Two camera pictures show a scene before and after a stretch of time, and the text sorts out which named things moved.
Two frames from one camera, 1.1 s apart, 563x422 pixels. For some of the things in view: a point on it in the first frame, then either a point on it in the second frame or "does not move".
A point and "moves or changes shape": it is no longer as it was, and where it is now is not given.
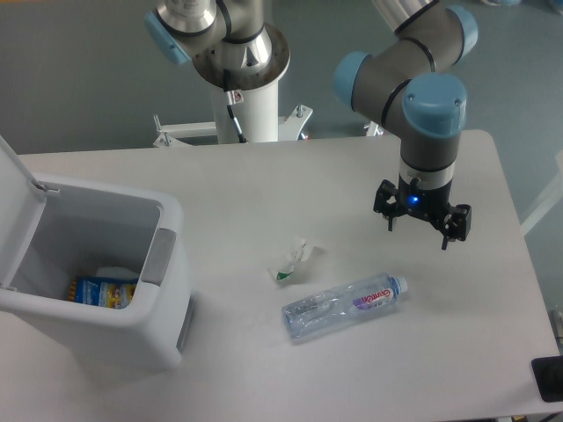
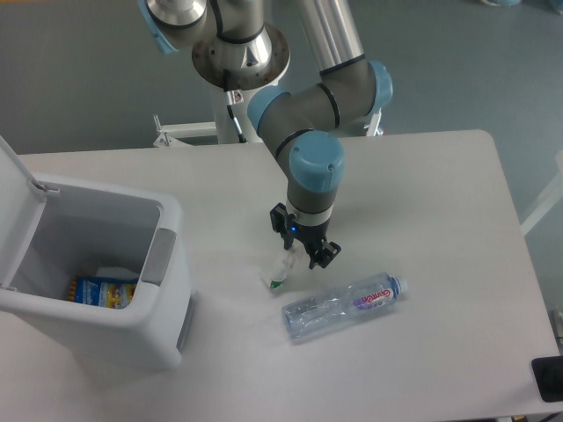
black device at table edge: x=548 y=373 does not move
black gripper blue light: x=427 y=203 to x=310 y=236
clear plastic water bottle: x=341 y=304 does not move
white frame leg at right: x=552 y=197 does not move
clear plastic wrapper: x=300 y=251 moves or changes shape
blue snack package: x=110 y=292 does not move
